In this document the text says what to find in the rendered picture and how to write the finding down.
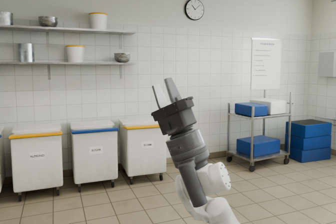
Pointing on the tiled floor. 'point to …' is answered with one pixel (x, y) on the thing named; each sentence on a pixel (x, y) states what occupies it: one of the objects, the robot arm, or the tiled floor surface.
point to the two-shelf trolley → (262, 134)
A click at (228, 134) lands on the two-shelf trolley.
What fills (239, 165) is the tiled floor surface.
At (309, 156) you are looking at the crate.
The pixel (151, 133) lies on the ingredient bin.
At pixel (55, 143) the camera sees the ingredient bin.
